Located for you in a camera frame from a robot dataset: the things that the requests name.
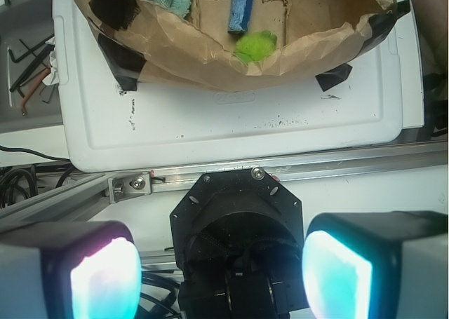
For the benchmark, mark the brown paper bag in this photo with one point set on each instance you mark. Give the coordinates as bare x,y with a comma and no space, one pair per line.
144,42

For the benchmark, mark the orange handled tool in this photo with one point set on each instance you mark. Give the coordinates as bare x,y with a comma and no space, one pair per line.
39,79

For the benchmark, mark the blue sponge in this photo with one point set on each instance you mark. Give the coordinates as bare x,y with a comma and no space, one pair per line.
239,16

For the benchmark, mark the aluminium frame rail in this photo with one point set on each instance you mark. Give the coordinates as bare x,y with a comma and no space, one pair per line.
394,166

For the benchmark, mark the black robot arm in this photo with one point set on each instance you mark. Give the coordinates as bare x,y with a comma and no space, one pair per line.
243,251

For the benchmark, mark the black hex key set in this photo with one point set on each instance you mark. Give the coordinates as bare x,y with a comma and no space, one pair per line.
26,60

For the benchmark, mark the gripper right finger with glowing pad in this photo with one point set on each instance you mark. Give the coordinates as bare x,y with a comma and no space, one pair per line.
377,265

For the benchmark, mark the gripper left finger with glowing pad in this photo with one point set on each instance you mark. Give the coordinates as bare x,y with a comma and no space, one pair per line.
69,270

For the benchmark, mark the green fuzzy ball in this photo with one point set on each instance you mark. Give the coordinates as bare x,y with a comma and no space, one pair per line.
255,47

